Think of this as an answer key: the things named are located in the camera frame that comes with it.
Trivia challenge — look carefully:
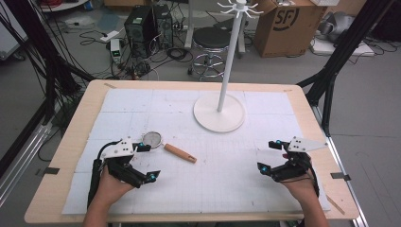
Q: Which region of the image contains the cardboard box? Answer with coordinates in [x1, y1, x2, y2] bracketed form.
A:
[253, 0, 328, 59]

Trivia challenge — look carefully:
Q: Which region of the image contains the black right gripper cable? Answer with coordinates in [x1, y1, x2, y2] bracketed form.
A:
[283, 164, 321, 198]

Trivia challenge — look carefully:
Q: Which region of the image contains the coiled black cable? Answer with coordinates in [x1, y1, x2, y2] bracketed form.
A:
[166, 46, 194, 63]

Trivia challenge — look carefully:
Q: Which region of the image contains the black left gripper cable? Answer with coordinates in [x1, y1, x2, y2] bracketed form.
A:
[87, 140, 122, 208]

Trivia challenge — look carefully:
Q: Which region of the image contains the grey plastic casing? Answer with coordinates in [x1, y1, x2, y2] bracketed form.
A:
[317, 11, 357, 43]

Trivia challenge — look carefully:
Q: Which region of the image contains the black floor cable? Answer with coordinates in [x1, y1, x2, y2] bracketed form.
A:
[78, 29, 109, 47]

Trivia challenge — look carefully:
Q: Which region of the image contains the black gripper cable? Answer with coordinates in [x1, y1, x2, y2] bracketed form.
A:
[87, 140, 122, 208]
[283, 164, 321, 198]

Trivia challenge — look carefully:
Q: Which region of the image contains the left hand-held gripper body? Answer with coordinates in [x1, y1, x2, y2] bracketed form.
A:
[93, 137, 142, 187]

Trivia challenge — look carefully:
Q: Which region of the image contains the thin wooden stick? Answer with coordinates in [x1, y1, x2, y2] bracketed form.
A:
[325, 194, 346, 216]

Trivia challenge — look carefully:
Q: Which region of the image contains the black tape strip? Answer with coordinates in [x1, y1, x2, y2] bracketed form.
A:
[35, 166, 61, 177]
[329, 171, 352, 183]

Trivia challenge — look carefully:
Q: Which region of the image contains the white flat board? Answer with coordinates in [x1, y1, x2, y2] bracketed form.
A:
[309, 37, 376, 58]

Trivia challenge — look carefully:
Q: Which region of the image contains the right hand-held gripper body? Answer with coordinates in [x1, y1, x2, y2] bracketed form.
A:
[273, 135, 329, 183]

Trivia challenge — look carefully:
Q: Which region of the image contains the person's right hand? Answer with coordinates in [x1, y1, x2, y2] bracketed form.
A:
[279, 166, 320, 206]

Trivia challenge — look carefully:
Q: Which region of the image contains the white gridded mat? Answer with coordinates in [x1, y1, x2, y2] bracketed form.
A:
[61, 88, 332, 216]

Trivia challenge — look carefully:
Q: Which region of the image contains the black round stool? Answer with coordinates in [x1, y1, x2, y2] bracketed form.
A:
[187, 26, 232, 82]

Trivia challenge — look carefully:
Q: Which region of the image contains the aluminium rail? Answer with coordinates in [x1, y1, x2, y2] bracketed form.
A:
[311, 104, 371, 227]
[0, 121, 54, 207]

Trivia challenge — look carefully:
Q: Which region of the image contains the white round table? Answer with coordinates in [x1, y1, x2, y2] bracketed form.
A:
[38, 0, 90, 13]

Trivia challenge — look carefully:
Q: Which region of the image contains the black computer tower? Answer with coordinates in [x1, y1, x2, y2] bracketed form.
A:
[153, 4, 175, 50]
[123, 5, 160, 60]

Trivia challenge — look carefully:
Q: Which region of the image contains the mesh strainer with wooden handle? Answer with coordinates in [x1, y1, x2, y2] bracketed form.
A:
[142, 131, 199, 165]

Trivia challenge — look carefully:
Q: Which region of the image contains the white hook rack stand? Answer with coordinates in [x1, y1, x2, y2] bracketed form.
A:
[192, 0, 265, 133]

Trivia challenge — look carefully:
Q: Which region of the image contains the person's left hand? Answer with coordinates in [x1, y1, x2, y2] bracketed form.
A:
[94, 165, 136, 206]

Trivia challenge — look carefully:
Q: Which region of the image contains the black metal frame strut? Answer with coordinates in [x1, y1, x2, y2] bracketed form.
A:
[297, 0, 396, 137]
[0, 0, 96, 126]

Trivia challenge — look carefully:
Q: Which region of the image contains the white power strip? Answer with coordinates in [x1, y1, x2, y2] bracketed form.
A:
[99, 29, 121, 44]

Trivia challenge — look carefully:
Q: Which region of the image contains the white metal post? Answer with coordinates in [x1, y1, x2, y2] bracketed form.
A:
[183, 0, 196, 50]

